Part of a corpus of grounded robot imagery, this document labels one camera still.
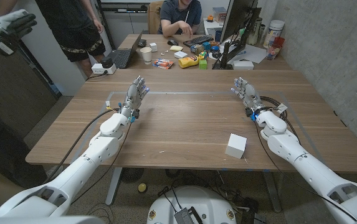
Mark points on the black box on torso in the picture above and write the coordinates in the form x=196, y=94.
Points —
x=184, y=216

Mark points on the white and black glove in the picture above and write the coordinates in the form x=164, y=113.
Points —
x=0, y=26

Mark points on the orange snack packet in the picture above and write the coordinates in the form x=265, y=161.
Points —
x=162, y=63

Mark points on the paper cup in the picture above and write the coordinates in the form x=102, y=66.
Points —
x=146, y=55

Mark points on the white power strip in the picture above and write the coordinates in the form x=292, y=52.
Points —
x=98, y=70

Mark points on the yellow mustard bottle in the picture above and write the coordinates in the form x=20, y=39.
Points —
x=187, y=62

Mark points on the tan printed box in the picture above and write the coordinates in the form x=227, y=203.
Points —
x=197, y=49

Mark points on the white paper sheet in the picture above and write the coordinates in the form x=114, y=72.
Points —
x=254, y=53

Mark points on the standing person in black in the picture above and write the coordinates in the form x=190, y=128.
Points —
x=72, y=31

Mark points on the flat white box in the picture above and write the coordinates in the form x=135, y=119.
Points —
x=243, y=65

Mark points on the small orange object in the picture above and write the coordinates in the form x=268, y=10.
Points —
x=210, y=18

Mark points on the brown chair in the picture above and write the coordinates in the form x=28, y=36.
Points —
x=153, y=18

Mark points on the blue cube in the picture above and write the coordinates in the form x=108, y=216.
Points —
x=206, y=46

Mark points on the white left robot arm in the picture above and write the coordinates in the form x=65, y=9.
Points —
x=72, y=177

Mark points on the seated person in blue shirt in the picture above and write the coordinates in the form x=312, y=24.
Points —
x=175, y=15

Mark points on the green cube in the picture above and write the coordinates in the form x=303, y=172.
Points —
x=203, y=64

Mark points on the black laptop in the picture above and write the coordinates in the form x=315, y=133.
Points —
x=122, y=57

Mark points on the clear storage box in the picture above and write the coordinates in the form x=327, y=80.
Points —
x=219, y=14

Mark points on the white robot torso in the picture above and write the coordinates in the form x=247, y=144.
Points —
x=193, y=199

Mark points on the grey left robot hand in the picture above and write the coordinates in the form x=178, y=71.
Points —
x=134, y=96

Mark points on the small white cube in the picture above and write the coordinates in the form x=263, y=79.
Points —
x=153, y=47

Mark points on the yellow ball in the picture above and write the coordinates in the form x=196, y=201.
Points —
x=142, y=188

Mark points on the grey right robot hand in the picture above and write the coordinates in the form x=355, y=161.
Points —
x=249, y=95

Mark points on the blue cup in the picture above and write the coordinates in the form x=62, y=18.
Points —
x=218, y=36

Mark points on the yellow sticky note pad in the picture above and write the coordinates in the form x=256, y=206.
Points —
x=176, y=48

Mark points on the wooden office desk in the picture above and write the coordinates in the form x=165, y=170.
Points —
x=162, y=40

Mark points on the black computer mouse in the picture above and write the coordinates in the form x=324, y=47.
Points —
x=173, y=42

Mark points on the black keyboard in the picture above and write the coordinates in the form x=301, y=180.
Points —
x=198, y=40

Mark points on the black computer monitor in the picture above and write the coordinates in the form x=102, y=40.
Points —
x=237, y=18

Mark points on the small white card box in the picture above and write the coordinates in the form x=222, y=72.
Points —
x=180, y=54

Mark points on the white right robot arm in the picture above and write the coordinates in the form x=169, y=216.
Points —
x=315, y=174

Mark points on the white side cabinet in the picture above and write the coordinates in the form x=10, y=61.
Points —
x=211, y=27

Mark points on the white cylindrical canister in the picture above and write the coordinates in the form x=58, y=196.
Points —
x=274, y=29

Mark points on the black round jar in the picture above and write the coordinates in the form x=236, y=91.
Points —
x=216, y=52

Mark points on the glass bottle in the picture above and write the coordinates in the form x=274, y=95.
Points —
x=255, y=32

